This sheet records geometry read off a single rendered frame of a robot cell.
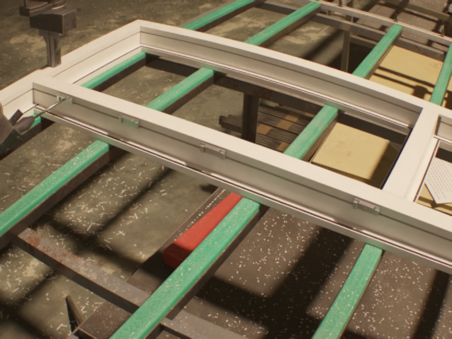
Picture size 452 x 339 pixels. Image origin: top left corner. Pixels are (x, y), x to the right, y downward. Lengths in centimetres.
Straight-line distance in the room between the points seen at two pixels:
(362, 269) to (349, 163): 70
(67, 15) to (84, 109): 23
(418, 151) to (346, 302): 39
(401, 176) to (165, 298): 46
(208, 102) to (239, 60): 172
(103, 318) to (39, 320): 82
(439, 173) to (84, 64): 103
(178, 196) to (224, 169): 141
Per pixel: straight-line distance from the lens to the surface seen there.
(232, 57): 144
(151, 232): 225
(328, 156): 157
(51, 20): 130
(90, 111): 118
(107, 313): 117
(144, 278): 124
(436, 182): 157
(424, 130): 118
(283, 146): 218
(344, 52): 263
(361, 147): 164
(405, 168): 103
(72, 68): 140
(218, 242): 91
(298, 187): 97
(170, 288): 84
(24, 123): 114
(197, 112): 304
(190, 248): 125
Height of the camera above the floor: 147
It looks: 34 degrees down
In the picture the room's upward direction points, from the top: 3 degrees clockwise
